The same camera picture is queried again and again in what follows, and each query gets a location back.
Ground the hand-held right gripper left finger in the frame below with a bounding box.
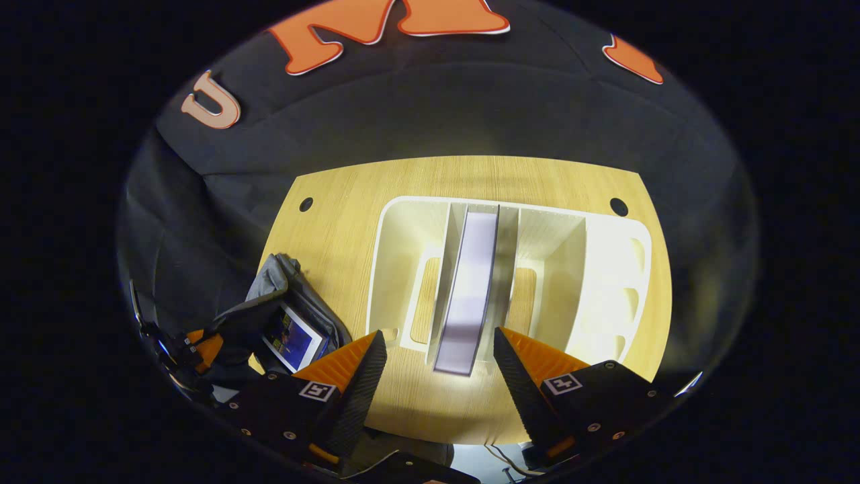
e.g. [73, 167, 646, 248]
[225, 329, 389, 468]

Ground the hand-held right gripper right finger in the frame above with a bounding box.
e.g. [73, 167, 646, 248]
[492, 327, 679, 465]

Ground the blue picture cover book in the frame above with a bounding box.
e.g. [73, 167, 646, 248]
[261, 302, 331, 374]

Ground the dark gray schoolbag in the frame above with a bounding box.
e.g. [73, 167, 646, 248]
[205, 253, 353, 391]

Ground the white bookshelf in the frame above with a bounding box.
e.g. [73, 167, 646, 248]
[366, 196, 653, 378]

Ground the portrait cover book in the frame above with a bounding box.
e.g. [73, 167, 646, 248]
[432, 205, 502, 377]

